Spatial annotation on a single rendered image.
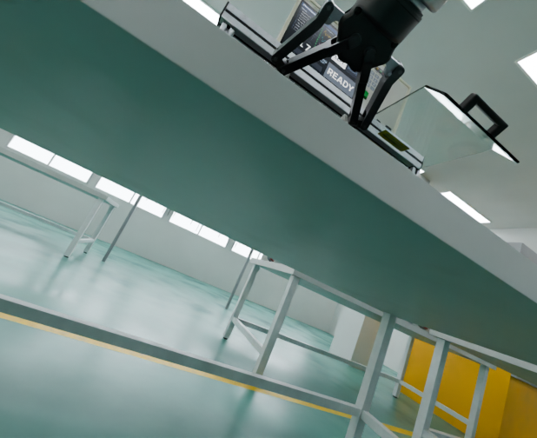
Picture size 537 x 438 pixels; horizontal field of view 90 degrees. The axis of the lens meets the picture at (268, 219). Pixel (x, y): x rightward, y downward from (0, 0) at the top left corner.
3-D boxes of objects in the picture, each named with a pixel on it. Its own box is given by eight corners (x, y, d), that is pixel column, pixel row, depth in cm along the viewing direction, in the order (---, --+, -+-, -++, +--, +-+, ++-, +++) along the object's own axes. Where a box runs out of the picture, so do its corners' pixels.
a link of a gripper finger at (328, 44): (361, 46, 34) (360, 34, 33) (280, 78, 38) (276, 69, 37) (359, 37, 37) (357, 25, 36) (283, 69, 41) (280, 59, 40)
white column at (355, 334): (371, 374, 395) (430, 181, 467) (348, 365, 381) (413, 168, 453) (349, 359, 441) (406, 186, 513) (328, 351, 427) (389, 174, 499)
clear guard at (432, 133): (520, 162, 55) (525, 139, 56) (446, 94, 48) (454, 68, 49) (392, 189, 85) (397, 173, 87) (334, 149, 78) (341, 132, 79)
